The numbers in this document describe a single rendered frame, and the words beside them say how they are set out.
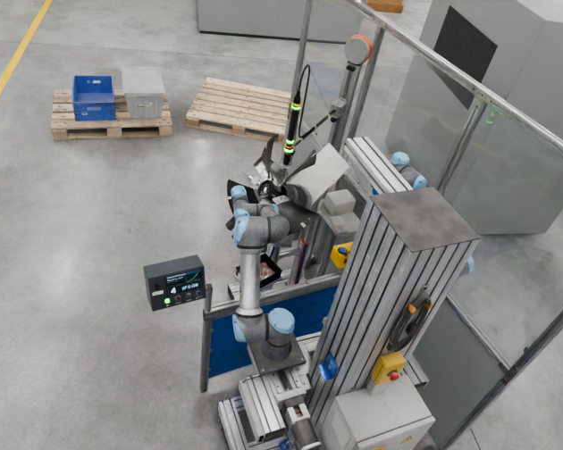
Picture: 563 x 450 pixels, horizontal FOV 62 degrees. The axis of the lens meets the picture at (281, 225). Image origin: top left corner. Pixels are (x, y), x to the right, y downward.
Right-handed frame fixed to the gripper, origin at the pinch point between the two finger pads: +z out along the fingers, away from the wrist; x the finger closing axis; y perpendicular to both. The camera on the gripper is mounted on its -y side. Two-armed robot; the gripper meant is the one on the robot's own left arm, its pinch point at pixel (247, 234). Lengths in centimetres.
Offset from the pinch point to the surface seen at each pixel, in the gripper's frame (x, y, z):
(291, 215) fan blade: -7.3, 25.7, -7.9
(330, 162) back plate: 22, 65, -5
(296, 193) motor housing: 13.6, 37.6, -0.2
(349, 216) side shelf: 15, 74, 44
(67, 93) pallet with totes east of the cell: 350, -92, 70
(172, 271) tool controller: -31, -42, -33
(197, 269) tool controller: -32, -32, -29
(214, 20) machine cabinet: 529, 129, 133
